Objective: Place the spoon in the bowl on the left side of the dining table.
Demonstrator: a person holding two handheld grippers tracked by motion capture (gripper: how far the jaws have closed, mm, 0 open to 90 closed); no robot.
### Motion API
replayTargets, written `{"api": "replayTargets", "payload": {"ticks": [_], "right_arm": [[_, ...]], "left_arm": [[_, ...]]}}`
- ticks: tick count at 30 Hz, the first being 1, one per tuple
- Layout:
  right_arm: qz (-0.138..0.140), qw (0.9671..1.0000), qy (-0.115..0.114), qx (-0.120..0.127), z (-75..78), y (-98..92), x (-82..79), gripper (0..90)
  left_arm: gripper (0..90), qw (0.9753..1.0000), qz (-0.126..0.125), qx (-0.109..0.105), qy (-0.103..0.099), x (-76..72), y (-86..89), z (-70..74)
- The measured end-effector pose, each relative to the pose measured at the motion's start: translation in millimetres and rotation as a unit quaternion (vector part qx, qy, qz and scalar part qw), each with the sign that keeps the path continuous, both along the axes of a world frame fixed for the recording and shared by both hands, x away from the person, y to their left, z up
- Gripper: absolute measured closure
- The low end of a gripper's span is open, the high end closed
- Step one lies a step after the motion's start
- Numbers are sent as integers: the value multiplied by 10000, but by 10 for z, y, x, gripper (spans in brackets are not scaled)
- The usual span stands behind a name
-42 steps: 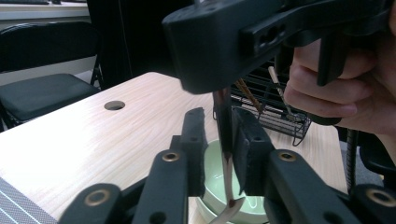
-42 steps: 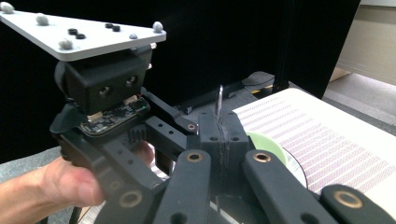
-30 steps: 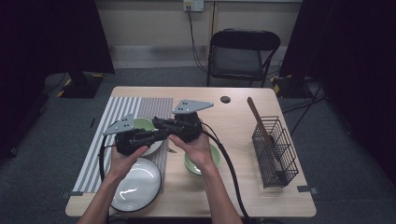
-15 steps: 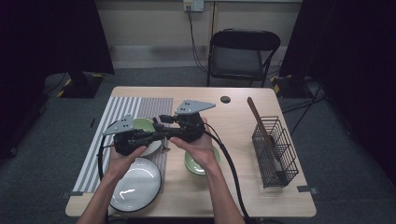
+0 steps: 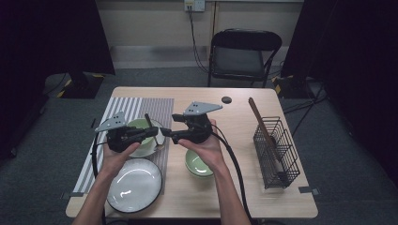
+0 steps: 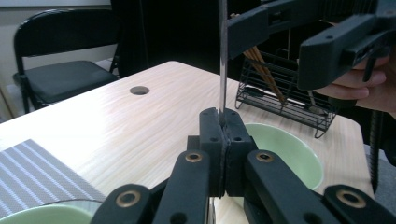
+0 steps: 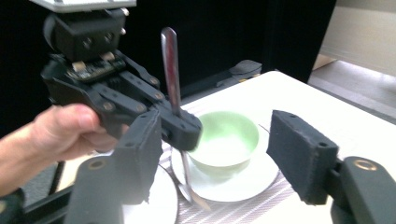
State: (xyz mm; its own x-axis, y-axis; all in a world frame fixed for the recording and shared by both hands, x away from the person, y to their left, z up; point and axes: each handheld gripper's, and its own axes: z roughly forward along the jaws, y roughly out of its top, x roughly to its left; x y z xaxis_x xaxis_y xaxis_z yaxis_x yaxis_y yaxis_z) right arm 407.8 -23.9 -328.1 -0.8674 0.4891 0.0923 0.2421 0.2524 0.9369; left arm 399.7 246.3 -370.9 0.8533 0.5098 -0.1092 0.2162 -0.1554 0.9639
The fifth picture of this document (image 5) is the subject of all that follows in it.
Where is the black wire cutlery rack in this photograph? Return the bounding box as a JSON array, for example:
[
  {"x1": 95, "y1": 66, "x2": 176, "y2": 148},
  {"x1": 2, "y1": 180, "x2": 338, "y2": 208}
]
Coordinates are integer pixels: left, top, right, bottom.
[{"x1": 253, "y1": 116, "x2": 301, "y2": 190}]

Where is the grey white striped placemat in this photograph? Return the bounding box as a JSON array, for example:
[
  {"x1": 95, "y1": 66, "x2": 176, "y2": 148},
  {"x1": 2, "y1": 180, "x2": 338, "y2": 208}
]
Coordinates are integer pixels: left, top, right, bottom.
[{"x1": 72, "y1": 97, "x2": 175, "y2": 195}]

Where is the right hand-held gripper cable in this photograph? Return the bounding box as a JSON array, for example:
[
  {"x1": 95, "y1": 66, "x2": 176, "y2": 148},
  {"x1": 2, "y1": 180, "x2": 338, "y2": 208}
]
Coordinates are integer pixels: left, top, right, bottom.
[{"x1": 210, "y1": 123, "x2": 255, "y2": 225}]

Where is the hand-held gripper cable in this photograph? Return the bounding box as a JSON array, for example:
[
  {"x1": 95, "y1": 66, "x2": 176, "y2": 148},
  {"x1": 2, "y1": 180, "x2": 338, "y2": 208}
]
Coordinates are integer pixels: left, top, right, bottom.
[
  {"x1": 91, "y1": 132, "x2": 107, "y2": 225},
  {"x1": 210, "y1": 123, "x2": 255, "y2": 225}
]

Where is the grey tape strip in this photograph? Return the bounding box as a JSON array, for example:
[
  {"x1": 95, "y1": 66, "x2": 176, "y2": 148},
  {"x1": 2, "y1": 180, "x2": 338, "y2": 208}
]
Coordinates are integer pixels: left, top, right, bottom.
[
  {"x1": 298, "y1": 186, "x2": 321, "y2": 196},
  {"x1": 60, "y1": 191, "x2": 84, "y2": 200}
]

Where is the white wall socket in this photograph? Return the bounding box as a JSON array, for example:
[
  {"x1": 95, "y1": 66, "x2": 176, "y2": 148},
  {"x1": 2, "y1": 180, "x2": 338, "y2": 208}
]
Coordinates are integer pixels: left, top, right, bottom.
[{"x1": 183, "y1": 0, "x2": 207, "y2": 13}]

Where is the green ceramic bowl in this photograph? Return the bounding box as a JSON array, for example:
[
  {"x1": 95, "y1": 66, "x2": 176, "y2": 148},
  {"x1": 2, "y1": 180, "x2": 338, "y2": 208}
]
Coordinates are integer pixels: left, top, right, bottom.
[
  {"x1": 185, "y1": 149, "x2": 217, "y2": 177},
  {"x1": 126, "y1": 117, "x2": 163, "y2": 148},
  {"x1": 187, "y1": 170, "x2": 215, "y2": 180}
]

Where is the black curtain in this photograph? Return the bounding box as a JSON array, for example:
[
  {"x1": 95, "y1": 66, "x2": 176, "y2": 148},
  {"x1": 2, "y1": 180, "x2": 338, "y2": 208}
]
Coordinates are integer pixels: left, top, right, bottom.
[
  {"x1": 281, "y1": 0, "x2": 398, "y2": 176},
  {"x1": 0, "y1": 0, "x2": 116, "y2": 158}
]

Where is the small white plate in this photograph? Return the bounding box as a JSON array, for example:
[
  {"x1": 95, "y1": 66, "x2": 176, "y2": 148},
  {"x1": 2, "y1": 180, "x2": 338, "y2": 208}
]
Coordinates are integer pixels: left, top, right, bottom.
[{"x1": 125, "y1": 117, "x2": 167, "y2": 158}]

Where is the black stand base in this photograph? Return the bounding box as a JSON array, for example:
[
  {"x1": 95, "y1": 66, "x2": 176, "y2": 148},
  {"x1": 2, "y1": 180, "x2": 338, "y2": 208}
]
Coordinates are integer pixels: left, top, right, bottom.
[
  {"x1": 57, "y1": 72, "x2": 106, "y2": 100},
  {"x1": 271, "y1": 74, "x2": 317, "y2": 100}
]

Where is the black folding chair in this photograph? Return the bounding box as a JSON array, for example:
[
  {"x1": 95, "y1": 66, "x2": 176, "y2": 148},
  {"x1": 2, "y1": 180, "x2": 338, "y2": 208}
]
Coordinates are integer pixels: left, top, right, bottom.
[{"x1": 207, "y1": 28, "x2": 283, "y2": 89}]

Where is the black floor cable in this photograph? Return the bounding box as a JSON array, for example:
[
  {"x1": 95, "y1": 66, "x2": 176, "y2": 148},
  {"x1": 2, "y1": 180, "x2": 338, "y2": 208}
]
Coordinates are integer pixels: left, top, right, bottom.
[
  {"x1": 291, "y1": 82, "x2": 325, "y2": 138},
  {"x1": 282, "y1": 95, "x2": 329, "y2": 114}
]

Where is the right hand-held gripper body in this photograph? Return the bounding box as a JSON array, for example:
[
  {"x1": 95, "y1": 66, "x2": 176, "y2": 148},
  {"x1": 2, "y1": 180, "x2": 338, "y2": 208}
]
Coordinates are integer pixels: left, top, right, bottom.
[{"x1": 179, "y1": 101, "x2": 223, "y2": 145}]

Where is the person's left hand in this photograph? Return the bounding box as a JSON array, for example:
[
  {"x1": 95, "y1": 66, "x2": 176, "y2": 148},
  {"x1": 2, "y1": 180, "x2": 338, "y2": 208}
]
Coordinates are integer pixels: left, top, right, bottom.
[{"x1": 99, "y1": 142, "x2": 142, "y2": 182}]

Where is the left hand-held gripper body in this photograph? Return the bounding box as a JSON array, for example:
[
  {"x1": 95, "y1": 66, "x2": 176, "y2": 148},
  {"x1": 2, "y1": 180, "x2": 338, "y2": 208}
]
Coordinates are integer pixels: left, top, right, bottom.
[{"x1": 94, "y1": 112, "x2": 140, "y2": 154}]

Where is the black socket cable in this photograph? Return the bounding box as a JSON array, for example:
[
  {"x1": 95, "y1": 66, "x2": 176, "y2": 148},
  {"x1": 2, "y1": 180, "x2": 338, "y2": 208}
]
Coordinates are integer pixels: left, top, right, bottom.
[{"x1": 187, "y1": 6, "x2": 210, "y2": 74}]

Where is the left hand-held gripper cable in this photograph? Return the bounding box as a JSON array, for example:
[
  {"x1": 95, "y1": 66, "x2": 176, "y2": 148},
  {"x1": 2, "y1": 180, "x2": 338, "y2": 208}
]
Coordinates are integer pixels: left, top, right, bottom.
[{"x1": 91, "y1": 132, "x2": 107, "y2": 225}]

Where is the large white ribbed plate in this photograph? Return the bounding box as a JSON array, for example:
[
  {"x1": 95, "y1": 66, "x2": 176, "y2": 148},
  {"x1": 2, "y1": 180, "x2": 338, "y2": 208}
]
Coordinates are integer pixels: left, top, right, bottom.
[{"x1": 106, "y1": 157, "x2": 163, "y2": 214}]

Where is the person's right hand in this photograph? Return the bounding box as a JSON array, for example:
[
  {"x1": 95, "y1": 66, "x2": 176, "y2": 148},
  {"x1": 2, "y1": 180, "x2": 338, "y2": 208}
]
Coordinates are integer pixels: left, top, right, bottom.
[{"x1": 177, "y1": 118, "x2": 231, "y2": 176}]

